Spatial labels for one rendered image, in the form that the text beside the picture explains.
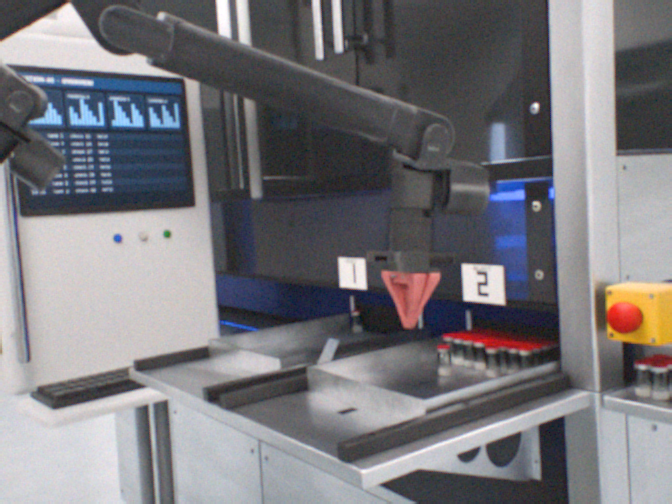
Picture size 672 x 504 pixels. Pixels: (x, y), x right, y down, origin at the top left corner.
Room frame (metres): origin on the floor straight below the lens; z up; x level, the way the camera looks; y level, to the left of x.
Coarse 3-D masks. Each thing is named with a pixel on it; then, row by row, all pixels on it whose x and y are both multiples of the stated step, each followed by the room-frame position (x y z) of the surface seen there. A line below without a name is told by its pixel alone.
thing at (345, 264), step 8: (344, 264) 1.40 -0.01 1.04; (352, 264) 1.38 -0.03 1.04; (360, 264) 1.36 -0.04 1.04; (344, 272) 1.40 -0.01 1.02; (352, 272) 1.38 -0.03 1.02; (360, 272) 1.36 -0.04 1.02; (344, 280) 1.40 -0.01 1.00; (352, 280) 1.38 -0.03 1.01; (360, 280) 1.36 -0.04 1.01; (360, 288) 1.36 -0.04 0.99
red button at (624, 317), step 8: (616, 304) 0.89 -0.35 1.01; (624, 304) 0.89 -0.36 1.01; (632, 304) 0.89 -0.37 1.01; (608, 312) 0.90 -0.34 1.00; (616, 312) 0.89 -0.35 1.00; (624, 312) 0.88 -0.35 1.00; (632, 312) 0.88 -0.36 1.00; (608, 320) 0.90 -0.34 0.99; (616, 320) 0.89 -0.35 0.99; (624, 320) 0.88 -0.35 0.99; (632, 320) 0.87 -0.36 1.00; (640, 320) 0.88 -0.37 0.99; (616, 328) 0.89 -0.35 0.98; (624, 328) 0.88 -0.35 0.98; (632, 328) 0.88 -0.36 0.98
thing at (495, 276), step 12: (468, 264) 1.13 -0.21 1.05; (468, 276) 1.13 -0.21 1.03; (480, 276) 1.11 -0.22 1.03; (492, 276) 1.09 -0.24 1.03; (468, 288) 1.13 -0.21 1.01; (480, 288) 1.11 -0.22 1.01; (492, 288) 1.09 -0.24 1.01; (468, 300) 1.13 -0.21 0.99; (480, 300) 1.11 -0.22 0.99; (492, 300) 1.09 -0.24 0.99; (504, 300) 1.08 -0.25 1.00
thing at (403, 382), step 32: (384, 352) 1.15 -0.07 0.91; (416, 352) 1.19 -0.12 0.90; (320, 384) 1.03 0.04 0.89; (352, 384) 0.97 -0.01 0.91; (384, 384) 1.05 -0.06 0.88; (416, 384) 1.04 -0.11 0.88; (448, 384) 1.03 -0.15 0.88; (480, 384) 0.91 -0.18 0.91; (512, 384) 0.95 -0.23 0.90; (416, 416) 0.86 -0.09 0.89
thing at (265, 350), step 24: (240, 336) 1.37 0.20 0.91; (264, 336) 1.40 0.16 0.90; (288, 336) 1.44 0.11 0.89; (312, 336) 1.46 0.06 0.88; (336, 336) 1.45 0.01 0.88; (360, 336) 1.43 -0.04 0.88; (384, 336) 1.26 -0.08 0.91; (408, 336) 1.29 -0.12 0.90; (240, 360) 1.23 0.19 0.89; (264, 360) 1.16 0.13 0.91; (288, 360) 1.13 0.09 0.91; (312, 360) 1.16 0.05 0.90
